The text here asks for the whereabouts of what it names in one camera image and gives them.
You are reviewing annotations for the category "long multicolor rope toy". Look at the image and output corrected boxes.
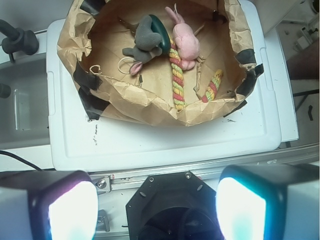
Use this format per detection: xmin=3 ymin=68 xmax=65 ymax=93
xmin=168 ymin=37 xmax=186 ymax=111

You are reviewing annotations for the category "aluminum rail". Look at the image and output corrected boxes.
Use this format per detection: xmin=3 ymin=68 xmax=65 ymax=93
xmin=89 ymin=143 xmax=320 ymax=194

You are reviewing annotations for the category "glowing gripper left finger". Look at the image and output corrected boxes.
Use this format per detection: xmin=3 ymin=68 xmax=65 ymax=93
xmin=0 ymin=170 xmax=99 ymax=240

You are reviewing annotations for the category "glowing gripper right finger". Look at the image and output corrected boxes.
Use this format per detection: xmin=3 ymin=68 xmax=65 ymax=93
xmin=215 ymin=163 xmax=320 ymax=240

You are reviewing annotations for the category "pink plush bunny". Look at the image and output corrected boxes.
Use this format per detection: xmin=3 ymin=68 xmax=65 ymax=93
xmin=164 ymin=4 xmax=200 ymax=70

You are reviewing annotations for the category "black clamp knob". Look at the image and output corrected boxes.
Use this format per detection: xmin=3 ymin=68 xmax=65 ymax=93
xmin=0 ymin=19 xmax=39 ymax=63

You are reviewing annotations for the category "gray plush animal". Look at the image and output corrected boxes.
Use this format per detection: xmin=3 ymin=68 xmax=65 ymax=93
xmin=122 ymin=15 xmax=163 ymax=76

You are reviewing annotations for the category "white plastic bin lid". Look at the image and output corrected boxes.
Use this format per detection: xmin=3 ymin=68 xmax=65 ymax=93
xmin=46 ymin=0 xmax=282 ymax=172

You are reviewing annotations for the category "black cable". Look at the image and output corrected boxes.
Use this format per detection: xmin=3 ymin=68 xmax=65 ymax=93
xmin=0 ymin=149 xmax=45 ymax=172

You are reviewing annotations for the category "short multicolor rope toy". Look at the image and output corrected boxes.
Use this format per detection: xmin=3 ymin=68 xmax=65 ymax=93
xmin=201 ymin=69 xmax=224 ymax=103

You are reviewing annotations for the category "crumpled brown paper bag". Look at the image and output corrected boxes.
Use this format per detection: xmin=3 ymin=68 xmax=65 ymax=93
xmin=57 ymin=0 xmax=264 ymax=127

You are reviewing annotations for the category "dark green ring toy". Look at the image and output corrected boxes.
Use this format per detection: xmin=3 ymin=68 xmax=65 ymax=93
xmin=149 ymin=14 xmax=171 ymax=55

